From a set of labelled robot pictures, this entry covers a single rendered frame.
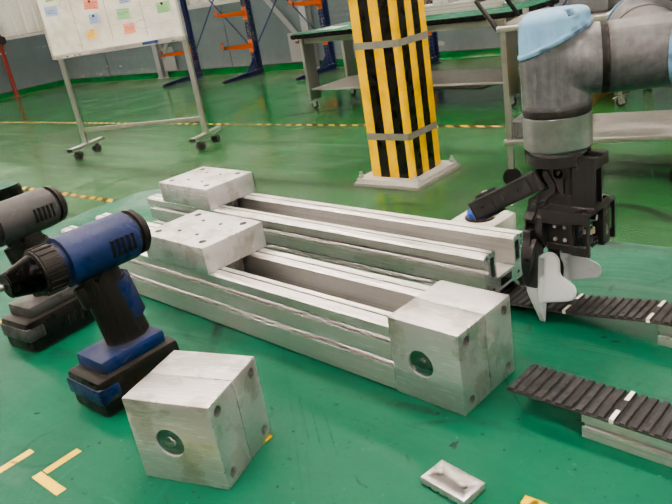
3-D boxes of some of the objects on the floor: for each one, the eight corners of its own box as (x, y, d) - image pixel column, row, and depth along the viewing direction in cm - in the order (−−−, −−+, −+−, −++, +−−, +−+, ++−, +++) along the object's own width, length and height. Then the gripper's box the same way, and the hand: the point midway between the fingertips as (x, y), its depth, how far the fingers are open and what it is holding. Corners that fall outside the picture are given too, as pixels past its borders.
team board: (68, 162, 658) (0, -54, 586) (100, 148, 701) (41, -55, 629) (200, 152, 602) (143, -88, 531) (226, 138, 645) (177, -87, 573)
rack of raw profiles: (161, 87, 1167) (126, -50, 1086) (201, 77, 1227) (171, -54, 1146) (299, 81, 955) (269, -91, 874) (339, 68, 1016) (314, -93, 935)
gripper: (576, 167, 70) (581, 345, 78) (624, 137, 78) (624, 301, 86) (503, 163, 76) (514, 328, 84) (554, 134, 84) (560, 288, 92)
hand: (548, 300), depth 86 cm, fingers closed on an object, 5 cm apart
